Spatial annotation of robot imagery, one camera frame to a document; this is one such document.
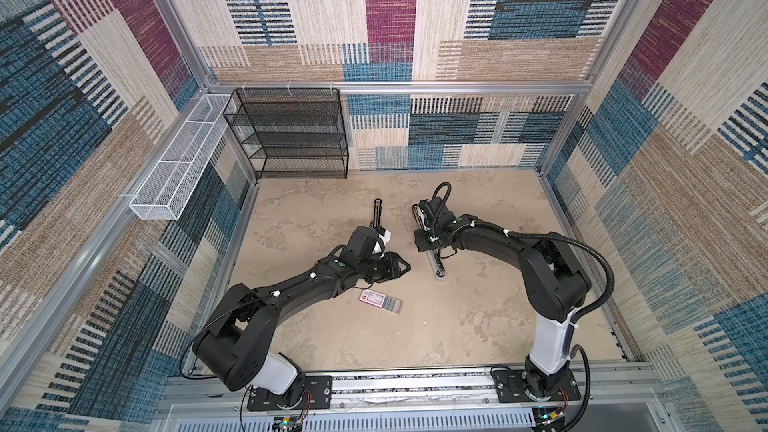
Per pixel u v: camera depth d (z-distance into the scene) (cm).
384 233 82
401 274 78
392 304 87
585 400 71
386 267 75
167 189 71
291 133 111
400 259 79
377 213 105
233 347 43
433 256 94
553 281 50
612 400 75
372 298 87
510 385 74
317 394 73
